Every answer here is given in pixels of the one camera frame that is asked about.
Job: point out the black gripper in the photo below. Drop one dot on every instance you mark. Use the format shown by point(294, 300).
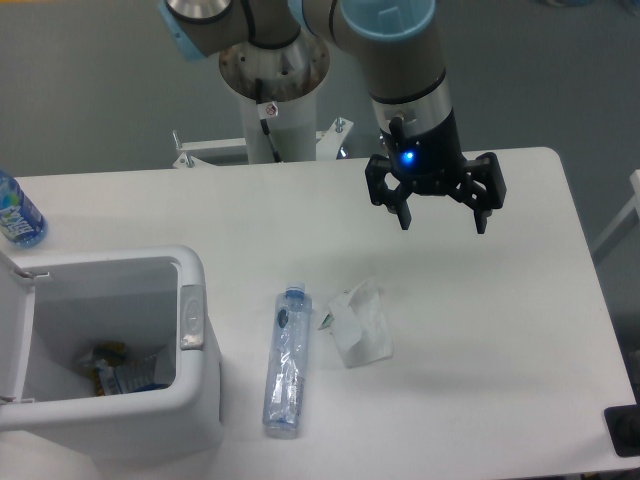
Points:
point(431, 164)

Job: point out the clear plastic bottle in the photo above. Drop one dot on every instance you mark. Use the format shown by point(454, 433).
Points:
point(287, 363)

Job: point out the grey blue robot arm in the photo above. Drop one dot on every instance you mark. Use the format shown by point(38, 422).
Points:
point(395, 43)

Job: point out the white trash can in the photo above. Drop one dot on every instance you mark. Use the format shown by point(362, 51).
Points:
point(54, 309)

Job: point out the black clamp at table edge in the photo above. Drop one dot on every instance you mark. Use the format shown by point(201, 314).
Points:
point(623, 426)

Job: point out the snack wrappers in bin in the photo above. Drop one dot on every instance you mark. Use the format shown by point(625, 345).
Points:
point(113, 372)

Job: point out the blue labelled water bottle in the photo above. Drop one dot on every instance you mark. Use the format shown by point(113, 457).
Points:
point(22, 224)

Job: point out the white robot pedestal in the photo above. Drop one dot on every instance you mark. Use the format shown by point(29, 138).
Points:
point(276, 90)

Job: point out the white frame at right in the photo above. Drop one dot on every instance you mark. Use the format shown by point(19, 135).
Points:
point(620, 226)

